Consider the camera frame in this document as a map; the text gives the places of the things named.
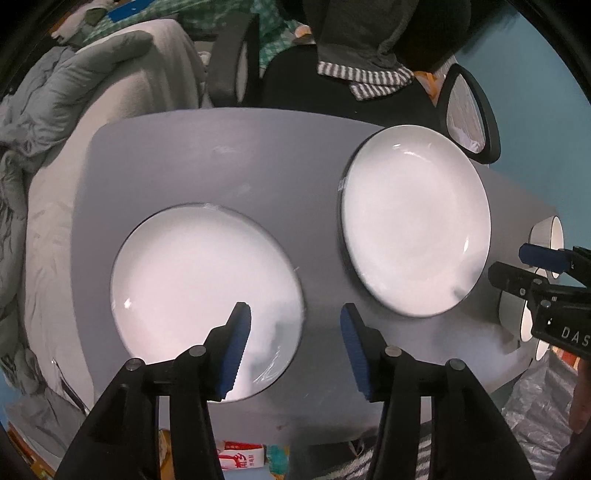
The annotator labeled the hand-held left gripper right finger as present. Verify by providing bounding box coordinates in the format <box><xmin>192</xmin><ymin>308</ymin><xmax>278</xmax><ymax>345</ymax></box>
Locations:
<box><xmin>340</xmin><ymin>303</ymin><xmax>539</xmax><ymax>480</ymax></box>

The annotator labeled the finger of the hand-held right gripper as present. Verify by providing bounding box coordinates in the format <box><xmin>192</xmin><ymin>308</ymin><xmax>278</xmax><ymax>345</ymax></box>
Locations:
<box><xmin>519</xmin><ymin>243</ymin><xmax>591</xmax><ymax>284</ymax></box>
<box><xmin>488</xmin><ymin>262</ymin><xmax>546</xmax><ymax>305</ymax></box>

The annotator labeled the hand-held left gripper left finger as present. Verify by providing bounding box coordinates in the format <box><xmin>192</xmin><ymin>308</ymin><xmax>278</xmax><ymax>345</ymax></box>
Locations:
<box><xmin>54</xmin><ymin>302</ymin><xmax>252</xmax><ymax>480</ymax></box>

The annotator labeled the white plate black rim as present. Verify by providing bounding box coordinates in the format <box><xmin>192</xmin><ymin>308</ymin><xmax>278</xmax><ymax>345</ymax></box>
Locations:
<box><xmin>338</xmin><ymin>124</ymin><xmax>491</xmax><ymax>318</ymax></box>
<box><xmin>111</xmin><ymin>203</ymin><xmax>306</xmax><ymax>401</ymax></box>

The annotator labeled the person's right forearm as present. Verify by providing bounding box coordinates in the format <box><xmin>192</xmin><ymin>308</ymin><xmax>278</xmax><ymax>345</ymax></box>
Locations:
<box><xmin>570</xmin><ymin>376</ymin><xmax>591</xmax><ymax>435</ymax></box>

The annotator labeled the grey plastic bag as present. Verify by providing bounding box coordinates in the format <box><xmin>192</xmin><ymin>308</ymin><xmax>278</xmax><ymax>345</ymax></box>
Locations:
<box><xmin>501</xmin><ymin>351</ymin><xmax>583</xmax><ymax>480</ymax></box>

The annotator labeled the red white carton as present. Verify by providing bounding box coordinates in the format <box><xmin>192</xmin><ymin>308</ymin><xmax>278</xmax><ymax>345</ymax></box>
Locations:
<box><xmin>218</xmin><ymin>440</ymin><xmax>267</xmax><ymax>470</ymax></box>

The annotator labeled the grey striped fabric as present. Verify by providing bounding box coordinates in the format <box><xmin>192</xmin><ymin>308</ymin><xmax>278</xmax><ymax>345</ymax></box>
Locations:
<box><xmin>342</xmin><ymin>431</ymin><xmax>435</xmax><ymax>480</ymax></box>

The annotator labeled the teal packet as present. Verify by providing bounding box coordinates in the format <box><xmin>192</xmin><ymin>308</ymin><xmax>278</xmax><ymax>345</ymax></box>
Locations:
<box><xmin>267</xmin><ymin>445</ymin><xmax>291</xmax><ymax>474</ymax></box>

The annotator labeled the orange colourful packet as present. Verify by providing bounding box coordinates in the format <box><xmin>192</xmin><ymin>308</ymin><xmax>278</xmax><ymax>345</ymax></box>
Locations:
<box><xmin>413</xmin><ymin>69</ymin><xmax>439</xmax><ymax>104</ymax></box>

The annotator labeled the light grey bed sheet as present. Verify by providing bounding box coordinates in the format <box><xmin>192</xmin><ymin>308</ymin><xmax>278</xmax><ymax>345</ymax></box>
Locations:
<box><xmin>23</xmin><ymin>21</ymin><xmax>208</xmax><ymax>416</ymax></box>

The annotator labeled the striped towel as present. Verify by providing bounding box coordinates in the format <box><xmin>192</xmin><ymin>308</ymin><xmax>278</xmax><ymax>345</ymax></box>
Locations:
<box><xmin>318</xmin><ymin>60</ymin><xmax>415</xmax><ymax>102</ymax></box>

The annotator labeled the black office chair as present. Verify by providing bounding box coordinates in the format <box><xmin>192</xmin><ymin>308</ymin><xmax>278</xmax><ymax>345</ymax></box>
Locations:
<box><xmin>208</xmin><ymin>18</ymin><xmax>502</xmax><ymax>164</ymax></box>

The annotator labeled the dark grey garment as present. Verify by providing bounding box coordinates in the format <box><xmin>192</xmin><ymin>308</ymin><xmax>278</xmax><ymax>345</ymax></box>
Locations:
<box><xmin>302</xmin><ymin>0</ymin><xmax>455</xmax><ymax>75</ymax></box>

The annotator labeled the green checkered cloth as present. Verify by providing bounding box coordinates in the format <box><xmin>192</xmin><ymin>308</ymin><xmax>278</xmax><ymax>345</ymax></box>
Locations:
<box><xmin>88</xmin><ymin>0</ymin><xmax>301</xmax><ymax>70</ymax></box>

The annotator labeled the grey duvet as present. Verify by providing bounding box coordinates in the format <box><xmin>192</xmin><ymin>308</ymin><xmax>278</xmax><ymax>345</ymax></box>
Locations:
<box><xmin>0</xmin><ymin>30</ymin><xmax>155</xmax><ymax>407</ymax></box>

